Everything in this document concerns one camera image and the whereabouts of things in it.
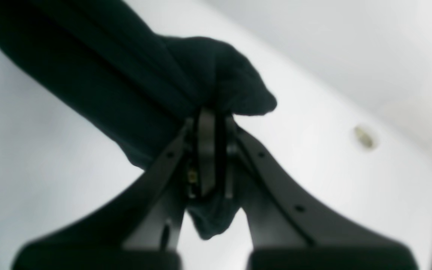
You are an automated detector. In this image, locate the black T-shirt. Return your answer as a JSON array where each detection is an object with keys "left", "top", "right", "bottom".
[{"left": 0, "top": 0, "right": 278, "bottom": 240}]

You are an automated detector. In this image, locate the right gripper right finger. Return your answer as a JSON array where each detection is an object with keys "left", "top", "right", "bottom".
[{"left": 224, "top": 116, "right": 418, "bottom": 270}]

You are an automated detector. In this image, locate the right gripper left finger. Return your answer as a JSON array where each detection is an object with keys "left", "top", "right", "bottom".
[{"left": 12, "top": 109, "right": 216, "bottom": 270}]

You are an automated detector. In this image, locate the left table cable grommet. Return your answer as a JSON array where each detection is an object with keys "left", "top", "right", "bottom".
[{"left": 353, "top": 125, "right": 378, "bottom": 151}]

